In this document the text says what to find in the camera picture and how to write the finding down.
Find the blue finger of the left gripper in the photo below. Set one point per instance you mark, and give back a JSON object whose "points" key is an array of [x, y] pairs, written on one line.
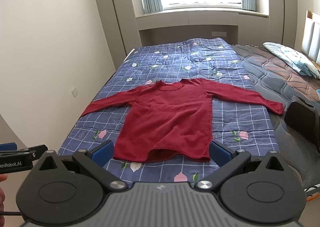
{"points": [[12, 146]]}

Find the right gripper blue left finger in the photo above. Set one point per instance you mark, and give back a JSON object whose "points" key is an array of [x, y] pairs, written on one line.
{"points": [[91, 164]]}

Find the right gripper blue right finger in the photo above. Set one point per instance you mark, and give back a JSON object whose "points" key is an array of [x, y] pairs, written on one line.
{"points": [[231, 163]]}

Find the red long-sleeve sweater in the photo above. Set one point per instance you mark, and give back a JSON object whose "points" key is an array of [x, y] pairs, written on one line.
{"points": [[165, 120]]}

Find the person's left hand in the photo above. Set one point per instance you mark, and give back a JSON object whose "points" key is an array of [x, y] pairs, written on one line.
{"points": [[3, 177]]}

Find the black storage box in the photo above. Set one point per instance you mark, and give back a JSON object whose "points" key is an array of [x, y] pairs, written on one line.
{"points": [[303, 116]]}

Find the dark quilted mattress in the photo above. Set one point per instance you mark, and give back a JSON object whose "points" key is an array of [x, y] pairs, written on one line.
{"points": [[276, 81]]}

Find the white floral pillow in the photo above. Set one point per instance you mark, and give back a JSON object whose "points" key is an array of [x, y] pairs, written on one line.
{"points": [[294, 59]]}

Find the beige tall wardrobe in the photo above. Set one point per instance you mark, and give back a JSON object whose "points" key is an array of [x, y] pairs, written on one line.
{"points": [[120, 28]]}

